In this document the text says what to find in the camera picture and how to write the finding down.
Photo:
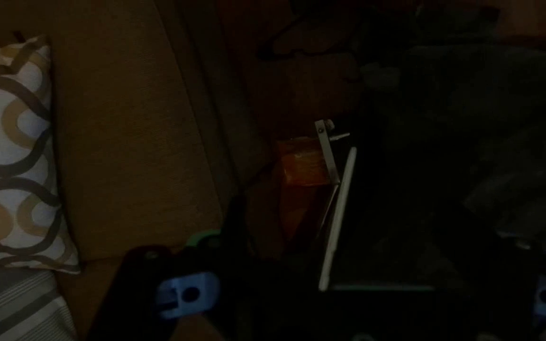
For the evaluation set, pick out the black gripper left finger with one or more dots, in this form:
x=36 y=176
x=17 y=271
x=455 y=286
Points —
x=184 y=294

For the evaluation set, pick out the brown fabric sofa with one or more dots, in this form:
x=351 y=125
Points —
x=133 y=139

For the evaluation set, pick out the white grey striped cushion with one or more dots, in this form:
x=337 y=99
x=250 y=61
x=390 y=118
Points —
x=13 y=309

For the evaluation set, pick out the dark blue garment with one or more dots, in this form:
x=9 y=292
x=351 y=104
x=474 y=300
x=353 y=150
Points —
x=474 y=139

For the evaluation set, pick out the wave patterned cushion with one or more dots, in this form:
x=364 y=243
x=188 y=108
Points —
x=8 y=157

